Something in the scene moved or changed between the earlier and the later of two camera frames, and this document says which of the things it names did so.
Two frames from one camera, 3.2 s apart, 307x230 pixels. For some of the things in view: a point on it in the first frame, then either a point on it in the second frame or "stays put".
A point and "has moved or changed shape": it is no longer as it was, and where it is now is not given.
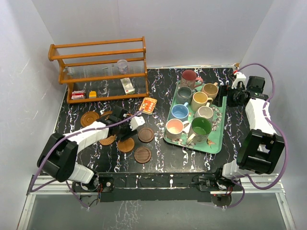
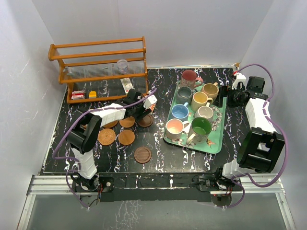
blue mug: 180,111 stays put
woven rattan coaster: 108,141 stays put
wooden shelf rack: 103,70 stays put
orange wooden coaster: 126,146 has moved or changed shape
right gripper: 223,92 stays put
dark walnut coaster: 146,135 to 146,121
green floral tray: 195,117 stays put
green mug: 201,127 stays put
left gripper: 128,133 to 143,112
